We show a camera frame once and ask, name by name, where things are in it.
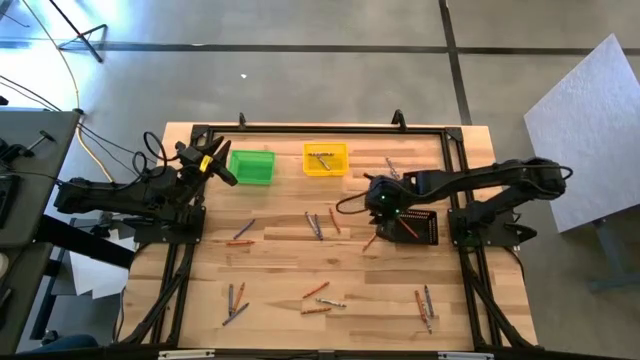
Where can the black keyboard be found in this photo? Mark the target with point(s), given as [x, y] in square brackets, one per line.
[7, 200]

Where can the black aluminium table frame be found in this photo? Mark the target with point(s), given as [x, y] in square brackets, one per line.
[325, 129]

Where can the pencils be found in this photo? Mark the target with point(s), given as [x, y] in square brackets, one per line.
[235, 314]

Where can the silver bracket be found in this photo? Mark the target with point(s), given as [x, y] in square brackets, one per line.
[185, 354]
[465, 356]

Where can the dark grey desk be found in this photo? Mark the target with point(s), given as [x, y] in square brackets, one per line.
[25, 290]

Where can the grey side desk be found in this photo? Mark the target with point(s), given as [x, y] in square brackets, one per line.
[40, 200]

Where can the light grey flat panel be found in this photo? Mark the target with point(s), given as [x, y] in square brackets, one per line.
[590, 140]

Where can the white paper sheet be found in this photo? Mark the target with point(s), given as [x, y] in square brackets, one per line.
[92, 275]

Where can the yellow tape tag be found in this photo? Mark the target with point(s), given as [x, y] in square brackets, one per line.
[206, 163]

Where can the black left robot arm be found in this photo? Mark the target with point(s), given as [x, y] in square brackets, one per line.
[110, 192]

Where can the green plastic basket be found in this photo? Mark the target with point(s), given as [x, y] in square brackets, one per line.
[250, 167]

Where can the black clamp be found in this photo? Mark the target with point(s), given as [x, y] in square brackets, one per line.
[398, 120]
[242, 120]

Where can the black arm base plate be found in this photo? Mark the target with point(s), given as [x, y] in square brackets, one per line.
[502, 239]
[170, 234]

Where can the yellow plastic basket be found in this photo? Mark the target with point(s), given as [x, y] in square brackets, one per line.
[312, 171]

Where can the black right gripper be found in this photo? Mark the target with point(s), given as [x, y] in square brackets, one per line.
[385, 220]

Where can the grey metal table frame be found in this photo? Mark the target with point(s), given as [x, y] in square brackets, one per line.
[607, 252]

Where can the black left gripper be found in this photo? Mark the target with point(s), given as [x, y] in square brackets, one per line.
[192, 157]

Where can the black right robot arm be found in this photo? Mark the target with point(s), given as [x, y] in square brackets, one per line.
[475, 177]

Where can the black desk beam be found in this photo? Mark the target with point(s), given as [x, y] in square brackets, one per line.
[85, 242]

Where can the black plastic basket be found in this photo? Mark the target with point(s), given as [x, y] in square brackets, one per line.
[425, 227]

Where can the dark blue rounded object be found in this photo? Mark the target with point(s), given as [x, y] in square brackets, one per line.
[70, 344]

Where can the black desk tool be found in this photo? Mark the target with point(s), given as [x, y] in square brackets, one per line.
[15, 150]

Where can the black floor stand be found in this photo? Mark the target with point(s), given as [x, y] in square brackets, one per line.
[80, 35]

